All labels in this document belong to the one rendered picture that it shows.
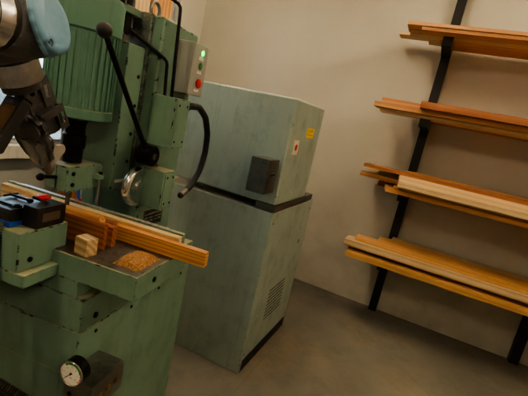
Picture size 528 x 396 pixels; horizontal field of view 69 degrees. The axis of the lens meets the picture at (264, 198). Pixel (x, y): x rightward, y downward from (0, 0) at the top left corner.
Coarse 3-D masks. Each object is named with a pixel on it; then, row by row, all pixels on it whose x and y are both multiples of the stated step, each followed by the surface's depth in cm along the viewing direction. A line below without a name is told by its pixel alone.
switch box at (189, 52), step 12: (180, 48) 121; (192, 48) 120; (204, 48) 125; (180, 60) 121; (192, 60) 120; (204, 60) 127; (180, 72) 122; (192, 72) 122; (204, 72) 129; (180, 84) 122; (192, 84) 124
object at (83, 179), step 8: (88, 160) 113; (56, 168) 101; (64, 168) 100; (72, 168) 102; (80, 168) 105; (88, 168) 107; (96, 168) 111; (64, 176) 101; (72, 176) 102; (80, 176) 105; (88, 176) 108; (48, 184) 103; (56, 184) 102; (64, 184) 101; (72, 184) 103; (80, 184) 106; (88, 184) 109; (96, 184) 112
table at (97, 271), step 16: (64, 256) 90; (80, 256) 90; (96, 256) 91; (112, 256) 93; (160, 256) 99; (32, 272) 84; (48, 272) 88; (64, 272) 91; (80, 272) 89; (96, 272) 88; (112, 272) 87; (128, 272) 87; (144, 272) 89; (160, 272) 95; (176, 272) 105; (112, 288) 87; (128, 288) 86; (144, 288) 89
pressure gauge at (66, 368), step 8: (72, 360) 86; (80, 360) 87; (64, 368) 87; (72, 368) 86; (80, 368) 85; (88, 368) 87; (64, 376) 87; (72, 376) 86; (80, 376) 86; (88, 376) 88; (72, 384) 87; (80, 384) 89
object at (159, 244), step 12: (120, 228) 103; (132, 228) 104; (120, 240) 104; (132, 240) 103; (144, 240) 102; (156, 240) 100; (168, 240) 100; (156, 252) 101; (168, 252) 100; (180, 252) 99; (192, 252) 98; (204, 252) 98; (192, 264) 98; (204, 264) 98
